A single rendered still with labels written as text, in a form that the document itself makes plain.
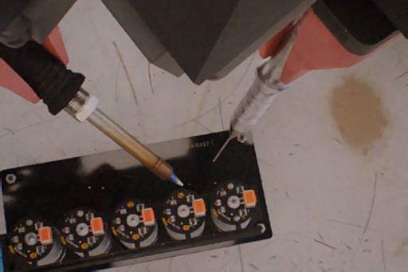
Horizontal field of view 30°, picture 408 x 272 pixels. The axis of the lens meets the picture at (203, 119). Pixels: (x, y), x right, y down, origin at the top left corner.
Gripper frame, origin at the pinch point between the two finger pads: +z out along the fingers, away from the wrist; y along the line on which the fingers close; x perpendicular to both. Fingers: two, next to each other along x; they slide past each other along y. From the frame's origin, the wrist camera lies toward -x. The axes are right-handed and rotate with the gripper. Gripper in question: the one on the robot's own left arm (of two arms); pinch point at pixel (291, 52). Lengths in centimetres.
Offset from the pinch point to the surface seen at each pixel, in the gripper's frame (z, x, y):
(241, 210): 14.3, 1.4, 2.6
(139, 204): 15.9, -2.6, -1.1
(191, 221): 15.2, -1.0, 1.4
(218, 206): 14.8, 0.6, 1.7
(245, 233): 14.7, 0.8, 3.7
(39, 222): 17.5, -7.3, -3.6
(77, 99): 9.6, -4.4, -5.9
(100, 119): 10.4, -3.7, -4.7
